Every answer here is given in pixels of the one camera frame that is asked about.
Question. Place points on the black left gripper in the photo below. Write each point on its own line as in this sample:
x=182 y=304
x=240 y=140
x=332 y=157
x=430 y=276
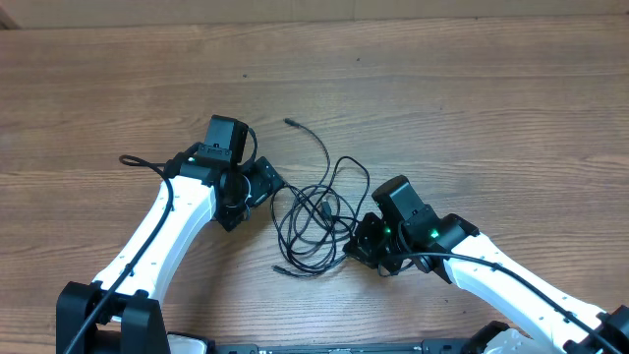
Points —
x=265 y=179

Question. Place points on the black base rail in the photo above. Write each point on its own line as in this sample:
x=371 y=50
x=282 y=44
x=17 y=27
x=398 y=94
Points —
x=344 y=348

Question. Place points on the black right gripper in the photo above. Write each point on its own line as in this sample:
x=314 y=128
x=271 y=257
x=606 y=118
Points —
x=363 y=245

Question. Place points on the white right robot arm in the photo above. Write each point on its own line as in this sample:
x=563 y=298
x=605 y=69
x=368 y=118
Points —
x=541 y=318

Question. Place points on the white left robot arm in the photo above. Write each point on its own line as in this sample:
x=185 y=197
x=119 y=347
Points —
x=120 y=310

